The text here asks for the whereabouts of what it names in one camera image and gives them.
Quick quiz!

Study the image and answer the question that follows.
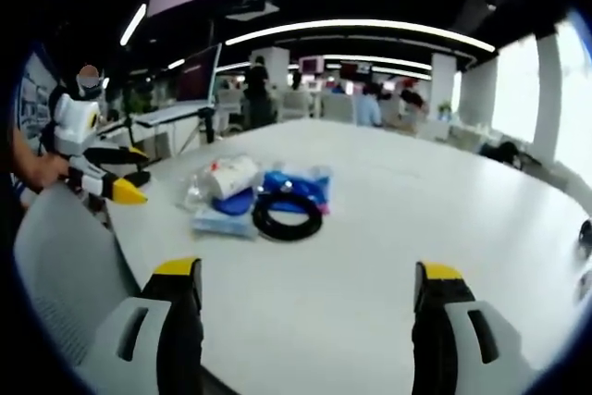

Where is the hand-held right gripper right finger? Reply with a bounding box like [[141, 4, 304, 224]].
[[411, 260, 540, 395]]

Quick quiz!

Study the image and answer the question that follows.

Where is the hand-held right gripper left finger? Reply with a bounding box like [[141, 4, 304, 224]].
[[76, 255, 205, 395]]

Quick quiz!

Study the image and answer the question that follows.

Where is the clear plastic bag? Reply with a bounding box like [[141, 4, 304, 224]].
[[177, 171, 215, 212]]

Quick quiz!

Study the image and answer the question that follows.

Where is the light blue tissue packet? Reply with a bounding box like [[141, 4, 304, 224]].
[[190, 207, 258, 242]]

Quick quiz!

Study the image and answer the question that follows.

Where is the white red-printed packet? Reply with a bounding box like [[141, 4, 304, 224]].
[[206, 154, 264, 198]]

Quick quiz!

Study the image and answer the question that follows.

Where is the dark blue round item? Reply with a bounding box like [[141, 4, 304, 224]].
[[211, 187, 256, 216]]

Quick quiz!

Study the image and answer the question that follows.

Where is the black cable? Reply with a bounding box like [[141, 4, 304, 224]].
[[251, 192, 326, 243]]

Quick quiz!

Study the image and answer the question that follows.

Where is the blue plastic pouch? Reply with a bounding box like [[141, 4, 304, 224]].
[[262, 162, 335, 216]]

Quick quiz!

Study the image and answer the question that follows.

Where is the person's left hand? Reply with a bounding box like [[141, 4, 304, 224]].
[[28, 153, 71, 193]]

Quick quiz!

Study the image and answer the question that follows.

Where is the green plant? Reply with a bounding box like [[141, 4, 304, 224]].
[[123, 83, 154, 115]]

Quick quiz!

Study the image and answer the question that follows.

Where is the black tripod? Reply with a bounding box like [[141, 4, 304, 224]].
[[177, 106, 219, 155]]

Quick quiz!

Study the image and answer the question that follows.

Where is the grey chair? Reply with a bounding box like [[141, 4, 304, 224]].
[[12, 180, 142, 371]]

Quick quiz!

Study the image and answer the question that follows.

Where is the large dark monitor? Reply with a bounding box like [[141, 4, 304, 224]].
[[174, 42, 224, 105]]

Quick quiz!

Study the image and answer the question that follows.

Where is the white table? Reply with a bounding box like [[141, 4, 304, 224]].
[[105, 117, 592, 395]]

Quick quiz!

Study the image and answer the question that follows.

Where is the black object at table edge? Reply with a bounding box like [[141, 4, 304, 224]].
[[575, 217, 592, 258]]

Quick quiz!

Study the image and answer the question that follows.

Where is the wall poster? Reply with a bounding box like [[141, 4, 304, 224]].
[[18, 51, 62, 138]]

